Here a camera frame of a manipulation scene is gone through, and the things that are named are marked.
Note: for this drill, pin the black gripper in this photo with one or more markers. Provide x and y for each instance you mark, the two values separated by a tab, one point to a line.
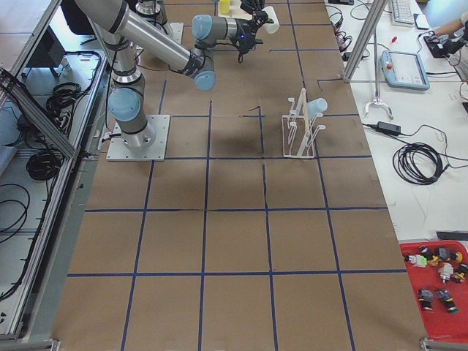
246	26

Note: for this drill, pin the white plastic cup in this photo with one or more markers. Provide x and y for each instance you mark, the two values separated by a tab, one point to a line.
272	25

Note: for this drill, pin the light blue plastic cup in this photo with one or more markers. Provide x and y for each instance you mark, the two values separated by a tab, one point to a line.
316	106

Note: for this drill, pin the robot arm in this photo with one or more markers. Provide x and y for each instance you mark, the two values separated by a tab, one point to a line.
118	27

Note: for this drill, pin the yellow plastic cup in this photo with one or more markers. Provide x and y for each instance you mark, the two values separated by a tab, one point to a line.
224	7

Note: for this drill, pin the white keyboard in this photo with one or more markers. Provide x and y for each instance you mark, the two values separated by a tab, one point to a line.
401	12

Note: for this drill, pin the blue teach pendant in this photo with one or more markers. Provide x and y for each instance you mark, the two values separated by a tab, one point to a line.
404	70

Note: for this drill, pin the black power adapter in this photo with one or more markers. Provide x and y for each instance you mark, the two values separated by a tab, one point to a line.
388	128

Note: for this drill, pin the person in white shirt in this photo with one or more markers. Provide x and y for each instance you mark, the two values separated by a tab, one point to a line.
452	43

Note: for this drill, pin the red parts bin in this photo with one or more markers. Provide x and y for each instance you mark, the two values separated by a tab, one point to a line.
438	274

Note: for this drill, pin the white wire cup rack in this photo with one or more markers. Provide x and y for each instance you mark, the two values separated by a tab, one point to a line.
298	131

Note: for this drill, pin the aluminium frame post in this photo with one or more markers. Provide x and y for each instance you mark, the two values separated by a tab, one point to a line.
363	38

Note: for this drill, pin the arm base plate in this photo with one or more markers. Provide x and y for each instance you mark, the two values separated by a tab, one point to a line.
150	144

